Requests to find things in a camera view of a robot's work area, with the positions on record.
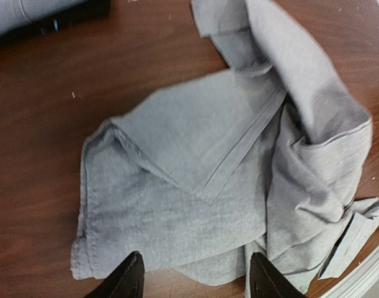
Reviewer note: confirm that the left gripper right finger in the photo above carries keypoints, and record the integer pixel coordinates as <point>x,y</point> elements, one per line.
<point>267,282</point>

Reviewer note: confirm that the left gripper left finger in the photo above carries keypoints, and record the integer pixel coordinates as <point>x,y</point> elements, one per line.
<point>126,281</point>

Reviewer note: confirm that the grey polo shirt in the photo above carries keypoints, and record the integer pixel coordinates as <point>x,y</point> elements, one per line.
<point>264,157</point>

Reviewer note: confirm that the folded black garment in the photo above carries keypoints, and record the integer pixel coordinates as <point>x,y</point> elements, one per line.
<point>81,11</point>

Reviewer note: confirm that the front aluminium rail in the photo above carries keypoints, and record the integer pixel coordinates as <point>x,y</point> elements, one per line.
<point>359,281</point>

